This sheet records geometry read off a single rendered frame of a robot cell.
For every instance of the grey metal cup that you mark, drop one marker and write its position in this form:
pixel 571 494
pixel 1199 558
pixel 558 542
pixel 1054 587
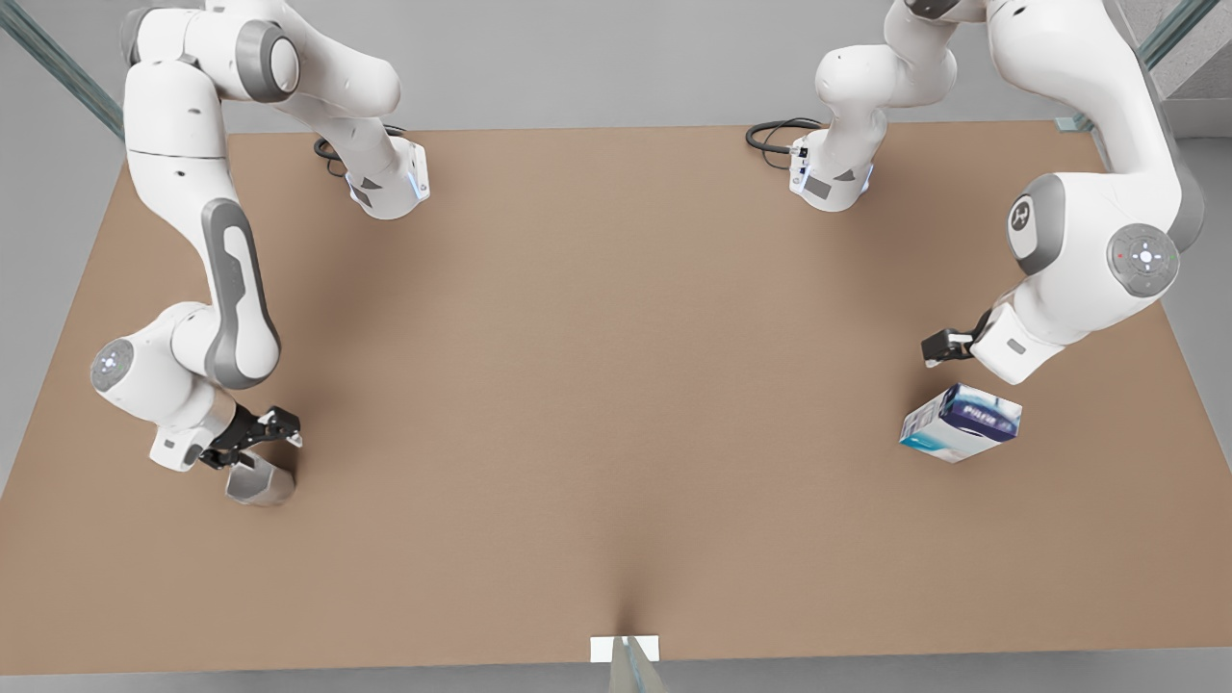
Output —
pixel 258 484

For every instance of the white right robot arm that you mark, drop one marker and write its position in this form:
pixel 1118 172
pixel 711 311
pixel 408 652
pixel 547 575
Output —
pixel 178 125

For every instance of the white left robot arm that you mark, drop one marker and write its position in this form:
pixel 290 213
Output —
pixel 1088 221

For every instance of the blue and white carton box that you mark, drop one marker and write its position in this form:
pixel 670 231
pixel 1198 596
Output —
pixel 962 423

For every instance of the silver frame post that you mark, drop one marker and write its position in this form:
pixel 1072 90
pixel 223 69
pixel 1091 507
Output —
pixel 1160 38
pixel 60 65
pixel 630 669

